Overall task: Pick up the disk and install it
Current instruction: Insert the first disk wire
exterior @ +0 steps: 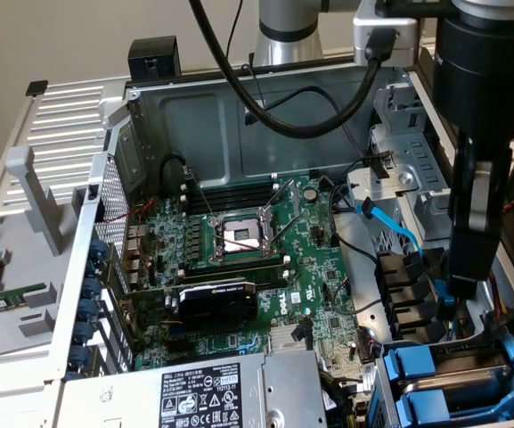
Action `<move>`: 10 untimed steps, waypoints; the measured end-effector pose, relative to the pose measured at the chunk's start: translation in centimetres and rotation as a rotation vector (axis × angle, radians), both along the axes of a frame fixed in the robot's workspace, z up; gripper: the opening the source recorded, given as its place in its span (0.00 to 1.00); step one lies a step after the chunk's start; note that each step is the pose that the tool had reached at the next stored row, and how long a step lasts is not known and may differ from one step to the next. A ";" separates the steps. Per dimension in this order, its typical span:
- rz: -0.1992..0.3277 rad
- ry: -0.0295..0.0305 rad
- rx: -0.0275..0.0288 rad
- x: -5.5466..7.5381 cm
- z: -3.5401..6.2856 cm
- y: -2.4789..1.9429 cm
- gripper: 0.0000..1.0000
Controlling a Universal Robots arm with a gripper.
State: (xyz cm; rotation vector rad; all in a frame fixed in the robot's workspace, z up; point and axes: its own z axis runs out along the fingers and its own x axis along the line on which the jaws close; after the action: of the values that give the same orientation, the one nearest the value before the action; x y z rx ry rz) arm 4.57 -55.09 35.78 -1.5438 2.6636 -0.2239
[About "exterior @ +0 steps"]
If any grey metal disk bay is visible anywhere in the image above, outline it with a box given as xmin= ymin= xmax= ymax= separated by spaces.
xmin=370 ymin=333 xmax=514 ymax=428

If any black box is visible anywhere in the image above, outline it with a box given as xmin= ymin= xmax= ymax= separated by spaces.
xmin=127 ymin=36 xmax=182 ymax=82

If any empty blue disk carrier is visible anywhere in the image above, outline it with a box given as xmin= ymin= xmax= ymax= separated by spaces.
xmin=394 ymin=378 xmax=514 ymax=424

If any blue data wire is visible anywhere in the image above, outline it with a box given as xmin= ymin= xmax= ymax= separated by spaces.
xmin=359 ymin=198 xmax=458 ymax=322

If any black wire with flat connector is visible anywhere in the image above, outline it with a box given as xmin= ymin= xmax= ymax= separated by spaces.
xmin=242 ymin=85 xmax=373 ymax=164

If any grey parts rack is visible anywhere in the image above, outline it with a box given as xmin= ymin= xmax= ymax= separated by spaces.
xmin=0 ymin=144 xmax=104 ymax=365

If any grey metal drive cage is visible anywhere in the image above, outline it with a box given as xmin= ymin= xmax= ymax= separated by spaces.
xmin=366 ymin=82 xmax=458 ymax=244

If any thin grey wire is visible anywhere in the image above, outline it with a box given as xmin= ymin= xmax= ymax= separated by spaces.
xmin=330 ymin=278 xmax=385 ymax=316

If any green motherboard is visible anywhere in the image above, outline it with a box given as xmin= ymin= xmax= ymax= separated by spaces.
xmin=120 ymin=172 xmax=391 ymax=396

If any green RAM stick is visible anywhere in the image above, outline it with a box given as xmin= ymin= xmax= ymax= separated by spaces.
xmin=0 ymin=287 xmax=33 ymax=318

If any black looped wire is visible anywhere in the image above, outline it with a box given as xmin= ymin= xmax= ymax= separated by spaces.
xmin=159 ymin=152 xmax=196 ymax=182

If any grey open PC case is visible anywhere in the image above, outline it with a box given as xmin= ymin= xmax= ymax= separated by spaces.
xmin=45 ymin=46 xmax=514 ymax=428

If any silver socket cover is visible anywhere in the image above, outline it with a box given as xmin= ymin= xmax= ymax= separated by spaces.
xmin=261 ymin=177 xmax=305 ymax=250

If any grey power supply unit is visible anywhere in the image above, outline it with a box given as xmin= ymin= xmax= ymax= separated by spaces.
xmin=58 ymin=350 xmax=329 ymax=428

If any thin black cable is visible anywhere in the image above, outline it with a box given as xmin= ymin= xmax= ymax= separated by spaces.
xmin=224 ymin=0 xmax=245 ymax=68

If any hard disk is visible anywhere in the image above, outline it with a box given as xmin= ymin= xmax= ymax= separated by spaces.
xmin=380 ymin=336 xmax=514 ymax=402

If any thin black wire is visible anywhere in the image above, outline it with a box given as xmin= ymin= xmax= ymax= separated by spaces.
xmin=241 ymin=62 xmax=269 ymax=116

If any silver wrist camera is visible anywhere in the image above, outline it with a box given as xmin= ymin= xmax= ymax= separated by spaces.
xmin=353 ymin=0 xmax=420 ymax=68

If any thin metal locking lever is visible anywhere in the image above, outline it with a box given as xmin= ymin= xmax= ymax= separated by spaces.
xmin=217 ymin=235 xmax=265 ymax=251
xmin=188 ymin=174 xmax=216 ymax=223

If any black flat wire clip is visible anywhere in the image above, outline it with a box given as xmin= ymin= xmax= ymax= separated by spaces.
xmin=362 ymin=150 xmax=394 ymax=180

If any CPU socket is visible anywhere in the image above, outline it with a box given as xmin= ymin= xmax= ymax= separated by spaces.
xmin=207 ymin=212 xmax=281 ymax=265

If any black data wire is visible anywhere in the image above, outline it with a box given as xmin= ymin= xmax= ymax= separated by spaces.
xmin=330 ymin=182 xmax=380 ymax=268

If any small black bracket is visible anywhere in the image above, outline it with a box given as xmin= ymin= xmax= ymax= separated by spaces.
xmin=24 ymin=79 xmax=49 ymax=97

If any black plastic shroud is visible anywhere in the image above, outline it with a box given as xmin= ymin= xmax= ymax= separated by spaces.
xmin=373 ymin=250 xmax=447 ymax=345

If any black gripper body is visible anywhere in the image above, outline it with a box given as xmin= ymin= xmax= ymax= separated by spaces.
xmin=431 ymin=17 xmax=514 ymax=144

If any black graphics card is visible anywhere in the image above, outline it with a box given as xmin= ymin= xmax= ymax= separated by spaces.
xmin=120 ymin=278 xmax=261 ymax=332

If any silver finned heat sink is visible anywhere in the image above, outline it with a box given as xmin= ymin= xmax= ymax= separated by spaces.
xmin=268 ymin=325 xmax=316 ymax=356

